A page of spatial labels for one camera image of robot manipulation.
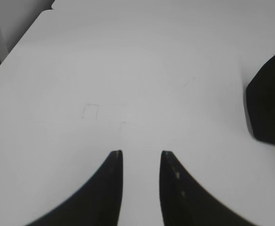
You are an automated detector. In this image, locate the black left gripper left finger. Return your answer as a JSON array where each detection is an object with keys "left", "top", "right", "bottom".
[{"left": 29, "top": 150, "right": 123, "bottom": 226}]

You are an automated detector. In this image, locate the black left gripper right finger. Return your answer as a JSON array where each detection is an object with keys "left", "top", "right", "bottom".
[{"left": 160, "top": 151, "right": 252, "bottom": 226}]

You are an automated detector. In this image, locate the black canvas tote bag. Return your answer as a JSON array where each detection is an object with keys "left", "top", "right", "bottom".
[{"left": 246, "top": 55, "right": 275, "bottom": 145}]

